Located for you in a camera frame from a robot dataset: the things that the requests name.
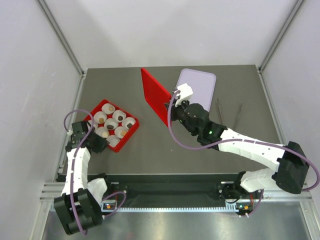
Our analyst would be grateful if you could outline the red chocolate box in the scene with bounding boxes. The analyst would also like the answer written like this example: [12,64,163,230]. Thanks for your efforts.
[83,99,140,153]

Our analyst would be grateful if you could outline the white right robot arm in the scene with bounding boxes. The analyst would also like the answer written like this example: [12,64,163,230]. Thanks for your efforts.
[164,100,310,198]

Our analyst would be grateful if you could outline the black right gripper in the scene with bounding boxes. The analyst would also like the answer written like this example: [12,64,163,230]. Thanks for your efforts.
[164,97,198,137]

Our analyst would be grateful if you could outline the lavender plastic tray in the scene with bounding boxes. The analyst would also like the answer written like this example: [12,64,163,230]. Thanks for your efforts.
[176,68,217,112]

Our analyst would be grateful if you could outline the metal tongs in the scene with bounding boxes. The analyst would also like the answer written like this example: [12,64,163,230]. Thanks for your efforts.
[215,98,243,129]

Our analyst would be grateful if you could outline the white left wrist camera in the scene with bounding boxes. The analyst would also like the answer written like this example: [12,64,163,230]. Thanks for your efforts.
[67,129,74,136]

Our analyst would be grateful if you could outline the red box lid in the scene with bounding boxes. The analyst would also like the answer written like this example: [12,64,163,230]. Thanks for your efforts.
[140,68,171,126]

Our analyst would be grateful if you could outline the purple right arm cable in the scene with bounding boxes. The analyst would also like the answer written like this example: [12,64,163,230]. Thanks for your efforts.
[167,89,320,218]

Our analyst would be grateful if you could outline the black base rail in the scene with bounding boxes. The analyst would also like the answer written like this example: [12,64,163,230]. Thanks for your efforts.
[104,173,262,209]

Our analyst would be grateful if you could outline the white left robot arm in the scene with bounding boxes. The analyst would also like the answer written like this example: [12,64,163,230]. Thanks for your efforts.
[53,121,114,235]

